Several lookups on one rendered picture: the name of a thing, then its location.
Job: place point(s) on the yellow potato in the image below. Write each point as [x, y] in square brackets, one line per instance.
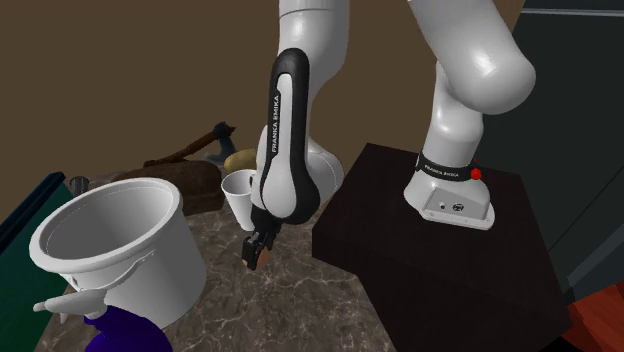
[240, 160]

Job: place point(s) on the large white bucket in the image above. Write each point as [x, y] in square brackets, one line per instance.
[141, 273]

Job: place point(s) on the dark robot stand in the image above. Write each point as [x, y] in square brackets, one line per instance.
[429, 273]

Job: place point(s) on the white cup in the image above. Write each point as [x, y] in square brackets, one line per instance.
[239, 200]

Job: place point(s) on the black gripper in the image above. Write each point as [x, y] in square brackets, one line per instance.
[265, 225]

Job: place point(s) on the brown egg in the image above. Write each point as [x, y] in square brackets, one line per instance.
[264, 258]

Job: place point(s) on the dark grey door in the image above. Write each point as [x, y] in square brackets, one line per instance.
[570, 146]

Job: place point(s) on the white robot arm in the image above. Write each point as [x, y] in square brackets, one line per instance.
[468, 53]

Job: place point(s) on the small dark grey cup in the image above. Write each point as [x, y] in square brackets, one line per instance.
[78, 185]

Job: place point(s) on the brown bread loaf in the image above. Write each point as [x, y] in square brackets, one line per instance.
[192, 183]

